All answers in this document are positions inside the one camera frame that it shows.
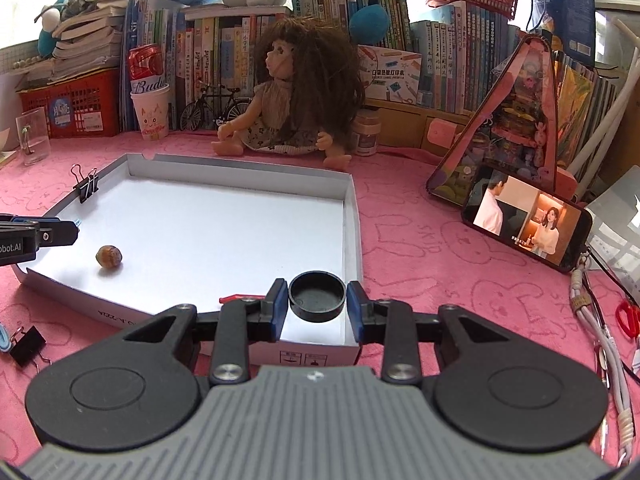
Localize brown walnut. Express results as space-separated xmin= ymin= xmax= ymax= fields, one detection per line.
xmin=96 ymin=245 xmax=122 ymax=270

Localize black round cap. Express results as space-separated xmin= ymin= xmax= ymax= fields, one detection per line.
xmin=288 ymin=271 xmax=346 ymax=323

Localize light blue hair clip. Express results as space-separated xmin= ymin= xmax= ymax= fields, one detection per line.
xmin=0 ymin=325 xmax=12 ymax=353

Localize black binder clip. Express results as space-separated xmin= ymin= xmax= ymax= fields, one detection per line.
xmin=70 ymin=164 xmax=99 ymax=204
xmin=9 ymin=325 xmax=51 ymax=368

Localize black binder clip on box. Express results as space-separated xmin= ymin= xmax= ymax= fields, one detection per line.
xmin=70 ymin=164 xmax=99 ymax=204

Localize clear acrylic block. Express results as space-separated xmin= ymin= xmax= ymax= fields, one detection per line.
xmin=15 ymin=107 xmax=51 ymax=166

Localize white cardboard box tray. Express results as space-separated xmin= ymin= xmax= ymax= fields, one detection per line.
xmin=12 ymin=153 xmax=365 ymax=369

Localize red plastic crate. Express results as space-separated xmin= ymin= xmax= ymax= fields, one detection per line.
xmin=17 ymin=68 xmax=120 ymax=139

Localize white cat paper cup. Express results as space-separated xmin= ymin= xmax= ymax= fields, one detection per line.
xmin=130 ymin=84 xmax=170 ymax=141

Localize smartphone playing video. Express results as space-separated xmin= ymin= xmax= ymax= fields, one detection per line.
xmin=461 ymin=165 xmax=592 ymax=273

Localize red Budweiser can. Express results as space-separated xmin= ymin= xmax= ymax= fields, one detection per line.
xmin=127 ymin=44 xmax=166 ymax=94

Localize stack of grey books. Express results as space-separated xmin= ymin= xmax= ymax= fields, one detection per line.
xmin=44 ymin=0 xmax=129 ymax=81

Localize small brown-lid jar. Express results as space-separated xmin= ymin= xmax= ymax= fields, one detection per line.
xmin=352 ymin=108 xmax=382 ymax=156

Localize black miniature bicycle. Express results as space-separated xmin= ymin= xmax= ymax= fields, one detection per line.
xmin=179 ymin=79 xmax=250 ymax=131

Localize small blue plush doll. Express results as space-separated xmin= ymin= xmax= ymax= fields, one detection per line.
xmin=35 ymin=0 xmax=75 ymax=58

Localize pink triangular picture box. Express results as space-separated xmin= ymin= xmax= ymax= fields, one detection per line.
xmin=425 ymin=35 xmax=577 ymax=206

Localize brown-haired doll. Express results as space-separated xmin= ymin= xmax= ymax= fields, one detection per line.
xmin=212 ymin=18 xmax=364 ymax=171

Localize row of upright books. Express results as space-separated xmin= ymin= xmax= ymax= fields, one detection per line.
xmin=119 ymin=0 xmax=622 ymax=131

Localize red scissors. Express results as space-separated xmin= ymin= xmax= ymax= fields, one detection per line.
xmin=615 ymin=300 xmax=640 ymax=339

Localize clear plastic folder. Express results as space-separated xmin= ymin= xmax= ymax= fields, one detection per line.
xmin=587 ymin=166 xmax=640 ymax=301

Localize colourful stationery box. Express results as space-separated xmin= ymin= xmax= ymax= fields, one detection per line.
xmin=358 ymin=44 xmax=422 ymax=105

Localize blue paper bag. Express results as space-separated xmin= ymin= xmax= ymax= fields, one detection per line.
xmin=532 ymin=0 xmax=596 ymax=68

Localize white bundled cable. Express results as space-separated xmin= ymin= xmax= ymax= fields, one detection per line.
xmin=569 ymin=253 xmax=636 ymax=466

